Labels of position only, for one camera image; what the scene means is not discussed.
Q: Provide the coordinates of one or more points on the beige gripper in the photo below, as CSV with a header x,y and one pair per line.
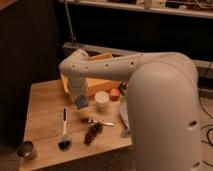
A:
x,y
77,88

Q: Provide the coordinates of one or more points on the blue sponge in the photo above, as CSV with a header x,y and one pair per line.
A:
x,y
81,102

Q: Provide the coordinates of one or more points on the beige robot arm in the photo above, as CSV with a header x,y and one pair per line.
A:
x,y
162,104

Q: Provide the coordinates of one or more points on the orange wooden tray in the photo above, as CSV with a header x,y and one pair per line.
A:
x,y
95,85

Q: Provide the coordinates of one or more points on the white plastic cup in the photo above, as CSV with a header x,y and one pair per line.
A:
x,y
101,99

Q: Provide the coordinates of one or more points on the metal spoon utensil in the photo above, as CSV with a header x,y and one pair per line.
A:
x,y
91,120

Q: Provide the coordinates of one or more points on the small orange cup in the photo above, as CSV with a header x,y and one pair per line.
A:
x,y
114,94

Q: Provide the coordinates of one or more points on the brown dried grape bunch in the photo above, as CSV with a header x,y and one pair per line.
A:
x,y
92,132

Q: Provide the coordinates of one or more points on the green bottle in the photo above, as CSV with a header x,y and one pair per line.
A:
x,y
123,87

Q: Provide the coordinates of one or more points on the blue crumpled cloth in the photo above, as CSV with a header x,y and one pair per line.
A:
x,y
124,115

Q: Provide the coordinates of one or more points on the metal pole stand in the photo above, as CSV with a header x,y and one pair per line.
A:
x,y
72,36

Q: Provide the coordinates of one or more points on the wooden table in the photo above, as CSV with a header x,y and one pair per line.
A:
x,y
44,127

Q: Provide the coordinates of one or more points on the silver metal can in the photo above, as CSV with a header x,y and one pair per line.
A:
x,y
27,150

